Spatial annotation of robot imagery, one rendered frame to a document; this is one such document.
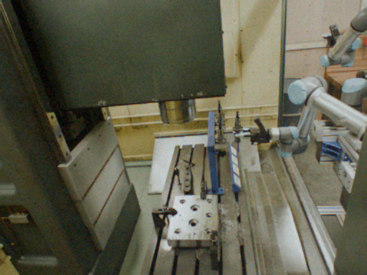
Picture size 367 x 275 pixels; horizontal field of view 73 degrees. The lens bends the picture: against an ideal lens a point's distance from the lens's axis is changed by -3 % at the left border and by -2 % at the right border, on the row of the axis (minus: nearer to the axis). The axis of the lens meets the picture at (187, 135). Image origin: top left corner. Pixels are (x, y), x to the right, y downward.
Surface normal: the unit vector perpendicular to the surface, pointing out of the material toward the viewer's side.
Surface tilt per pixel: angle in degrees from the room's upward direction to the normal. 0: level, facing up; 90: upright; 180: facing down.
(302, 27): 89
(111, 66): 90
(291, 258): 8
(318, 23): 90
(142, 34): 90
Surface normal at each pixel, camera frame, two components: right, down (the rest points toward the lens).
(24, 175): -0.10, 0.47
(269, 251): -0.14, -0.80
